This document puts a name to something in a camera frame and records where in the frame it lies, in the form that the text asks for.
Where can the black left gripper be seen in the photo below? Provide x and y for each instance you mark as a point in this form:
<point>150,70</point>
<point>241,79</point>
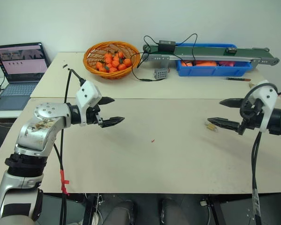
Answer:
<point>93,116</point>

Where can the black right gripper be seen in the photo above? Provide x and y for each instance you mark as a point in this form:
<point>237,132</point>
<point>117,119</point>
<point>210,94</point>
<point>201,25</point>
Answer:
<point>250,122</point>

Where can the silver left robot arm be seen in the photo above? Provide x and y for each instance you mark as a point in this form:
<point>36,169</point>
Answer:
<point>46,112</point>

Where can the small brass padlock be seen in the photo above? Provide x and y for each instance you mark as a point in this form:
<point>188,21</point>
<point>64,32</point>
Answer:
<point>211,127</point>

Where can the thin dark pen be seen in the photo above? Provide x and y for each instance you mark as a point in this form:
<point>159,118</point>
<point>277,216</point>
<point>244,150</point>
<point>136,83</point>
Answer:
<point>236,79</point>

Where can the small orange tangerine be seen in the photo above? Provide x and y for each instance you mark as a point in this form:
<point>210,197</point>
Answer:
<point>108,65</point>
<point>114,64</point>
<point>127,62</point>
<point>121,67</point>
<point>120,55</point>
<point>108,56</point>
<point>115,58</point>
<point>113,69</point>
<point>99,65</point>
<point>103,69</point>

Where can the orange woven basket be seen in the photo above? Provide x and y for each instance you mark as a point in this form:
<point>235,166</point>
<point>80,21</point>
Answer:
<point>93,68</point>

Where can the blue plastic bin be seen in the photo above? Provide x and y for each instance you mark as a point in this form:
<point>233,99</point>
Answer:
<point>201,71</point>

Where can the pink toy item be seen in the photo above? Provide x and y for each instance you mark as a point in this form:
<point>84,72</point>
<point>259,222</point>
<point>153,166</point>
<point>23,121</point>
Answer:
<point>226,63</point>

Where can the orange toy item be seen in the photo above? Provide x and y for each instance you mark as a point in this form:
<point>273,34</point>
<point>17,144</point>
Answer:
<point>187,63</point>
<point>206,63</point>

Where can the small grey perforated box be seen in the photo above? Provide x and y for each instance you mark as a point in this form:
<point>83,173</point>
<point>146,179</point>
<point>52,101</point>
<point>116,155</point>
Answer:
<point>160,74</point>

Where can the small black scrap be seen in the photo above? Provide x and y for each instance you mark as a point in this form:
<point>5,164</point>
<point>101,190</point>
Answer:
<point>65,65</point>

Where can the small black block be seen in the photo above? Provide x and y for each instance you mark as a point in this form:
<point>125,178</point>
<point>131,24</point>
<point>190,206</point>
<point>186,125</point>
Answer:
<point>231,49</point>

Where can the green conveyor belt unit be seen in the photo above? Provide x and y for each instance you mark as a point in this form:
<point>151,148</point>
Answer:
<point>201,50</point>

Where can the red tape strip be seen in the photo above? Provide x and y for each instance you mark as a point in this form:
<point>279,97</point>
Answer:
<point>64,181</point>

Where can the black power adapter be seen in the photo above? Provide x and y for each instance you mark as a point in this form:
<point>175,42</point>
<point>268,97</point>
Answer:
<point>166,45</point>

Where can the open grey laptop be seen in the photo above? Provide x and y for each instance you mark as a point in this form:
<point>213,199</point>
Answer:
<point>21,70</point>

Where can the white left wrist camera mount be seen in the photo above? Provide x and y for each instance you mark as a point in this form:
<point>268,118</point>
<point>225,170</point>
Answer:
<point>87,92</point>

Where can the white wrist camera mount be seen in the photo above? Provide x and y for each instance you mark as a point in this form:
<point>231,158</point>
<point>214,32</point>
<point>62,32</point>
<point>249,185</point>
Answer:
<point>268,98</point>
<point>87,92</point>

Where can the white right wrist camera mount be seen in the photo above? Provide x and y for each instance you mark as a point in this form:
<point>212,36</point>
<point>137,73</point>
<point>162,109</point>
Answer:
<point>268,98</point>

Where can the black table frame leg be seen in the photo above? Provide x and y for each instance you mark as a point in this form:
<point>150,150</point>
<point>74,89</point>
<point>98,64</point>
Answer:
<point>219,211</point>
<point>90,211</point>

